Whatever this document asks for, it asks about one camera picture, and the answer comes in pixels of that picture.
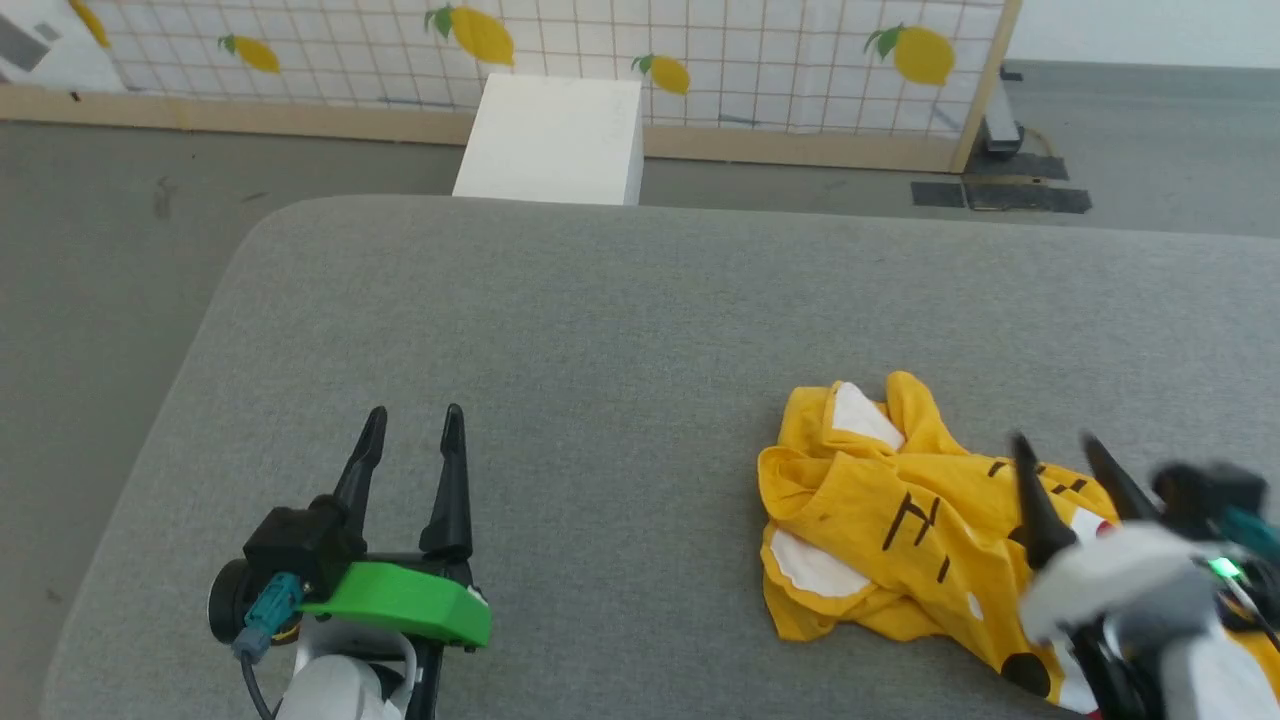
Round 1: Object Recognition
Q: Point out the yellow bear face t-shirt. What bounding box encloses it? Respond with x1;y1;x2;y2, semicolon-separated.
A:
757;371;1280;716

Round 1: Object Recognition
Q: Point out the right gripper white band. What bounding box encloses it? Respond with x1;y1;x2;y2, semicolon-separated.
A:
1010;432;1223;646

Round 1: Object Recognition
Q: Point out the white grey appliance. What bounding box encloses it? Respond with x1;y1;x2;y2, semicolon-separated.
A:
0;0;126;94

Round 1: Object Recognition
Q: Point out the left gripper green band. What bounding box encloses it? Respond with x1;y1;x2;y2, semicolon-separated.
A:
298;403;494;720

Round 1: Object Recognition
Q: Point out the grey metal screen foot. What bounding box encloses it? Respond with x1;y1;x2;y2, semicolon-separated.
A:
983;62;1027;157

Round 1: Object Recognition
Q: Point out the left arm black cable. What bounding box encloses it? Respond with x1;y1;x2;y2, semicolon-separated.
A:
238;650;283;720

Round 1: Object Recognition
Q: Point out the lemon print partition screen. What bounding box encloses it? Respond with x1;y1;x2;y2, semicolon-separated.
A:
0;0;1025;175

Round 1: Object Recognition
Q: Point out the white box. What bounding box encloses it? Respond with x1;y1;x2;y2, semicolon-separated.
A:
452;73;646;207

